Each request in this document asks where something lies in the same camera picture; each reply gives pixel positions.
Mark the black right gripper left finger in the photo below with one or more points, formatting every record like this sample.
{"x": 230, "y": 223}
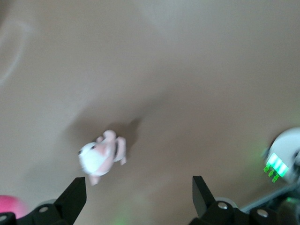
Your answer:
{"x": 70, "y": 201}

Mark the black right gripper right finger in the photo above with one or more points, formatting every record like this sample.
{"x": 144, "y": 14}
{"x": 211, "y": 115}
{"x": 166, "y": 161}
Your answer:
{"x": 204, "y": 201}

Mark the pink round plush toy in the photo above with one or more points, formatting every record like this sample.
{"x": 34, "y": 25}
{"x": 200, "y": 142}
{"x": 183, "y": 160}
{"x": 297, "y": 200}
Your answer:
{"x": 11, "y": 206}

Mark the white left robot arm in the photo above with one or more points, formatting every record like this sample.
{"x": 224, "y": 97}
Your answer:
{"x": 283, "y": 150}

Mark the pink white dog plush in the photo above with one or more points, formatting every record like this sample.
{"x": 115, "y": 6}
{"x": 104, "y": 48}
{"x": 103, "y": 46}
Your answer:
{"x": 100, "y": 159}

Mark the aluminium table edge rail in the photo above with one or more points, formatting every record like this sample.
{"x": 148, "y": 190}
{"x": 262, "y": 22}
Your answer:
{"x": 269, "y": 197}

